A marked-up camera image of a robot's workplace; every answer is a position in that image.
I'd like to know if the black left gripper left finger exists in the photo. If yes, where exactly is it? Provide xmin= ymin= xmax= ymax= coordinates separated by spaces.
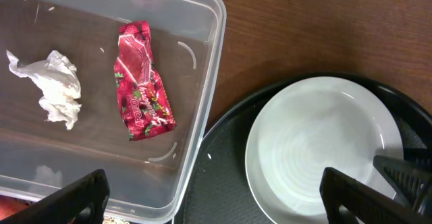
xmin=1 ymin=169 xmax=110 ymax=224

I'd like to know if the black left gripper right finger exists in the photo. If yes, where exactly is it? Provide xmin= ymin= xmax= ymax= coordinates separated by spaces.
xmin=319 ymin=167 xmax=431 ymax=224

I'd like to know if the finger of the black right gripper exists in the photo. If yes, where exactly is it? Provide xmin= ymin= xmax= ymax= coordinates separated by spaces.
xmin=373 ymin=148 xmax=431 ymax=217

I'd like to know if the red snack wrapper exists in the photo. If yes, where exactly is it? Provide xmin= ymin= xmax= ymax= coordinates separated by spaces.
xmin=113 ymin=20 xmax=176 ymax=141

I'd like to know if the white napkin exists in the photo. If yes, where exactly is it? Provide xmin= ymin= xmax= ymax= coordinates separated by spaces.
xmin=6 ymin=50 xmax=82 ymax=130

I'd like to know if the orange carrot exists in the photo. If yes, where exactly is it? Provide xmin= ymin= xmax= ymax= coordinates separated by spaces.
xmin=0 ymin=196 xmax=28 ymax=220

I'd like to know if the light blue plate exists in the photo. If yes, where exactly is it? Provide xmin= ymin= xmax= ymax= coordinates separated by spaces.
xmin=245 ymin=76 xmax=404 ymax=223

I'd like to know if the clear plastic bin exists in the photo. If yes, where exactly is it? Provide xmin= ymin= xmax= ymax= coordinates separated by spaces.
xmin=0 ymin=0 xmax=227 ymax=224

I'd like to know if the round black tray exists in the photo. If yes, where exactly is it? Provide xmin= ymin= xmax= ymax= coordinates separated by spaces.
xmin=173 ymin=73 xmax=431 ymax=223

